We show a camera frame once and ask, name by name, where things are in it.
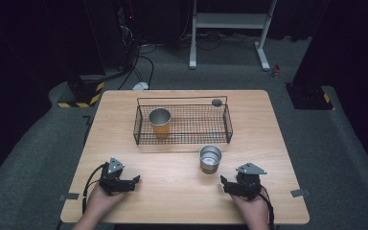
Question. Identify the dark equipment rack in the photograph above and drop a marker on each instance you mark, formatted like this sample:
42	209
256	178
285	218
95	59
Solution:
127	32

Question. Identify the metal cup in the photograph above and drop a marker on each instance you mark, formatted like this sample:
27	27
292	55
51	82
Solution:
210	163

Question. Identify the small red object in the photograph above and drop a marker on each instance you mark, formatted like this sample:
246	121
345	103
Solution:
276	71

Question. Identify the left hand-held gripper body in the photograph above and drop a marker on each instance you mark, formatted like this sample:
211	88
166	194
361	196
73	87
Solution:
111	180

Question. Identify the white metal stand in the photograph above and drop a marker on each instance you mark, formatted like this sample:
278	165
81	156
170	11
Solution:
230	20

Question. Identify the person's left hand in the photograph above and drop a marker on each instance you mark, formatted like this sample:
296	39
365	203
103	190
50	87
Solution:
100	202

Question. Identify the small grey round disc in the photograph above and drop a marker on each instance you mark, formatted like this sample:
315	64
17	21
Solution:
217	103

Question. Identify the black base with yellow stripes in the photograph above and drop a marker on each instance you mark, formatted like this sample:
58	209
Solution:
310	97
86	96

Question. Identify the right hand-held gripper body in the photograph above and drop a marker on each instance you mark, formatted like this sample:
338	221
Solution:
248	183

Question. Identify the grey tape piece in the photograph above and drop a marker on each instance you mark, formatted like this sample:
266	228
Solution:
69	196
300	193

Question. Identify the white power adapter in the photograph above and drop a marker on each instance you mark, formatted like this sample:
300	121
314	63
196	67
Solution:
140	86

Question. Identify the orange cup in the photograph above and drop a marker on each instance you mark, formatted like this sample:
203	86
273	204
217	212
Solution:
160	129

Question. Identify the person's right hand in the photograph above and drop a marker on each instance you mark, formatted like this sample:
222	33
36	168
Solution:
255	211

